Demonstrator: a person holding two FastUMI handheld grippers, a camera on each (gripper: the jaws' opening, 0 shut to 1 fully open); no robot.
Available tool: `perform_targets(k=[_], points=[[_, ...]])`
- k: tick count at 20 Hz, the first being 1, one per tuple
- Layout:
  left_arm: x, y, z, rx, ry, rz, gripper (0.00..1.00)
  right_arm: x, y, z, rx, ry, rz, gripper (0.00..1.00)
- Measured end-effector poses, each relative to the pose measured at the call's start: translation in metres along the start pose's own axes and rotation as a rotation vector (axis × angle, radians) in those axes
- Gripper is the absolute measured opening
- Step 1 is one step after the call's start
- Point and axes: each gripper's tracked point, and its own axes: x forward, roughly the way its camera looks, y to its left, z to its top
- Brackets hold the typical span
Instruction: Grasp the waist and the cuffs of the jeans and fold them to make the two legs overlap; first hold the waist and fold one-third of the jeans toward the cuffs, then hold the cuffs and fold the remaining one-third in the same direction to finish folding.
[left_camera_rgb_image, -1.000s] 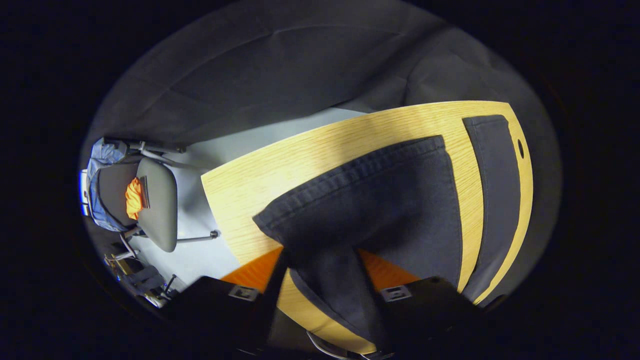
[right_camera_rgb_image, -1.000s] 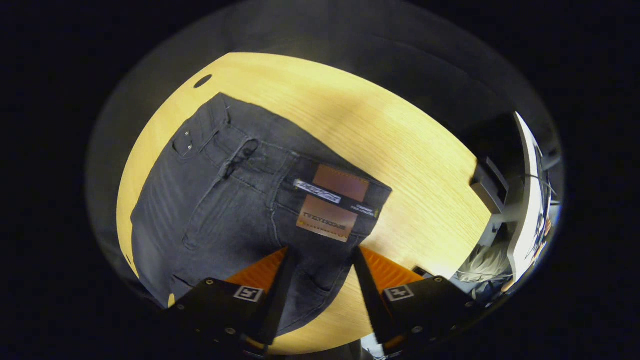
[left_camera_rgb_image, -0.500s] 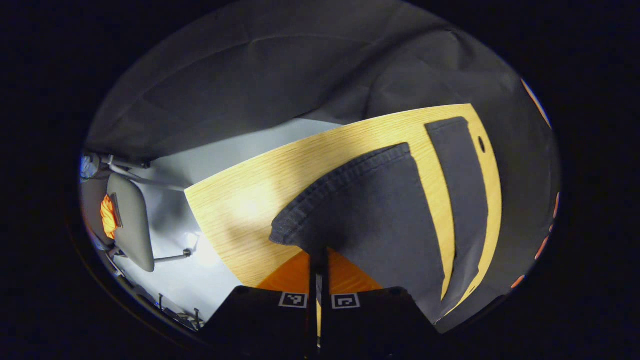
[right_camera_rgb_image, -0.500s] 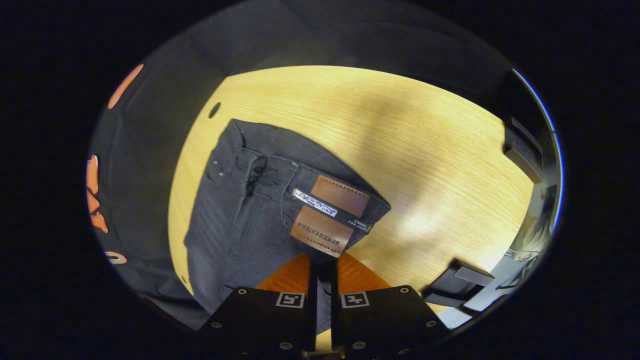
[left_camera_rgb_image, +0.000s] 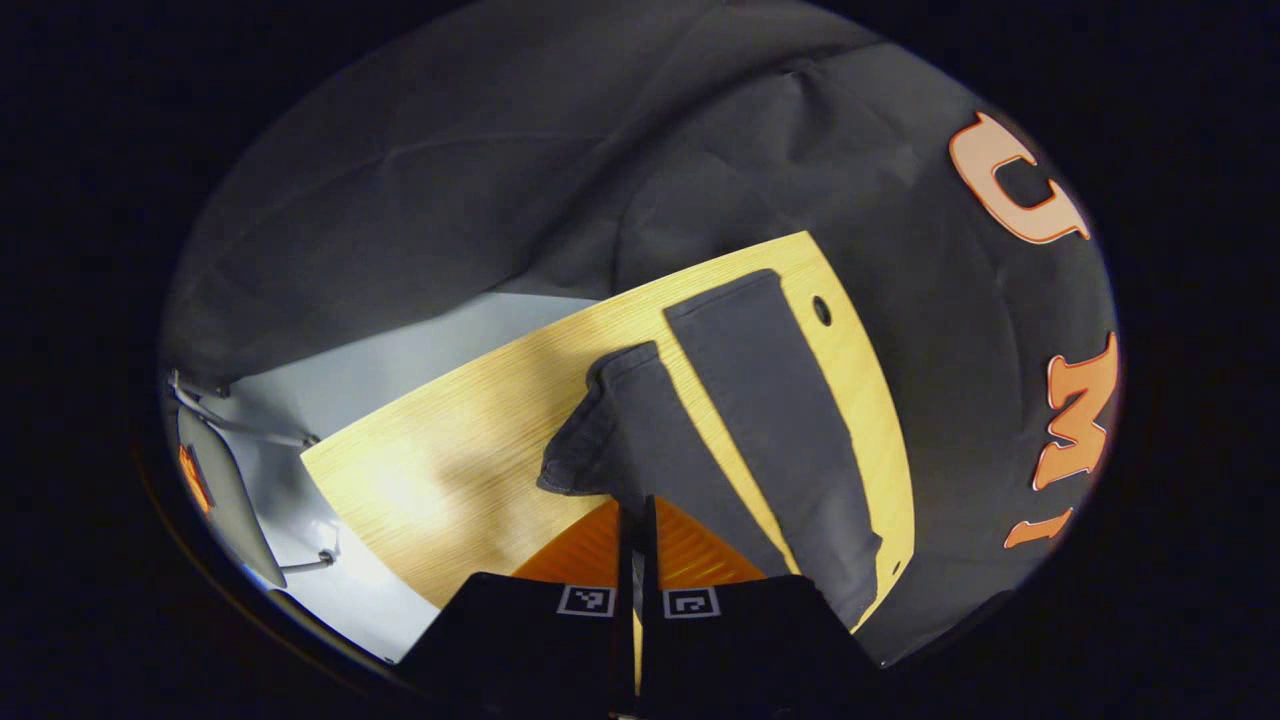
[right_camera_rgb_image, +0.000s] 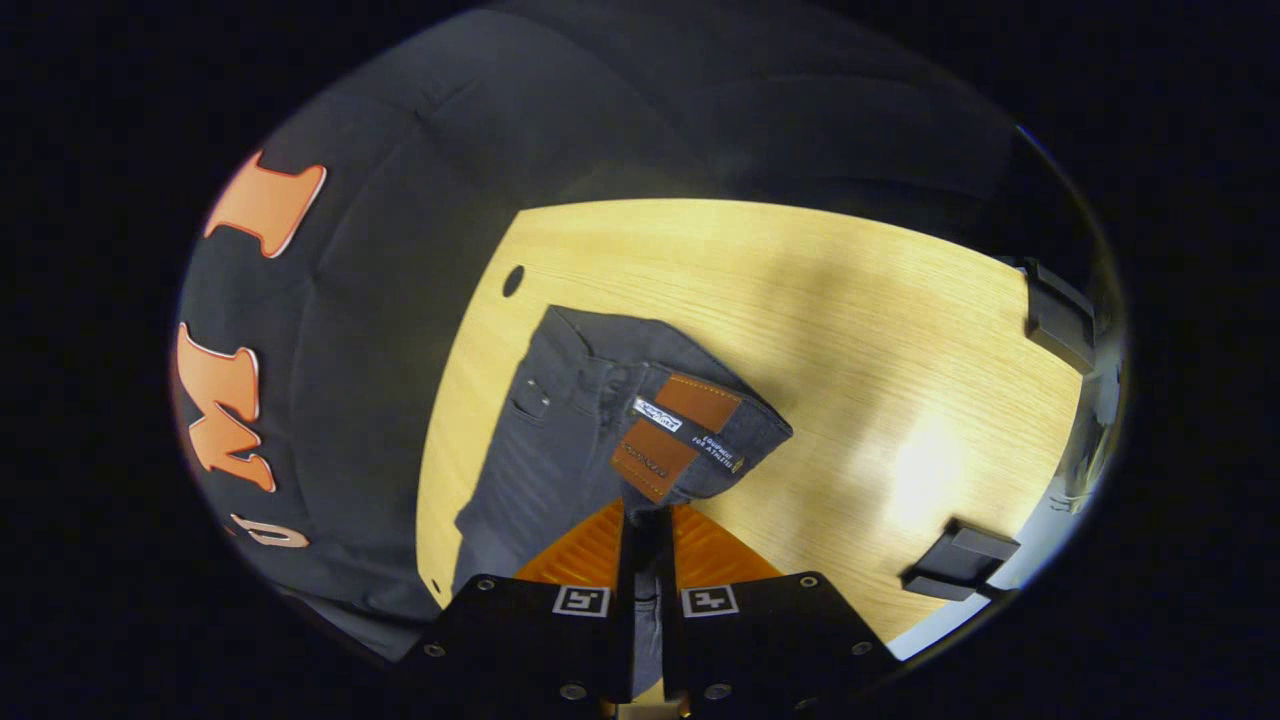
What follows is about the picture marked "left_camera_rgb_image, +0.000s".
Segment plain black curtain cloth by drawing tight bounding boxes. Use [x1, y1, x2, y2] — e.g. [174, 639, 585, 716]
[160, 0, 881, 386]

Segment dark grey jeans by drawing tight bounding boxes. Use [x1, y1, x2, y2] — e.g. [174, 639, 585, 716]
[537, 268, 886, 631]

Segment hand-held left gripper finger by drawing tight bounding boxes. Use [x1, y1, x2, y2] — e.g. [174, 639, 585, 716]
[398, 497, 638, 720]
[640, 495, 881, 720]

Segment grey chair with metal frame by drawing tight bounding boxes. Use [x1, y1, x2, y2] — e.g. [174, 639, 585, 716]
[165, 368, 341, 593]

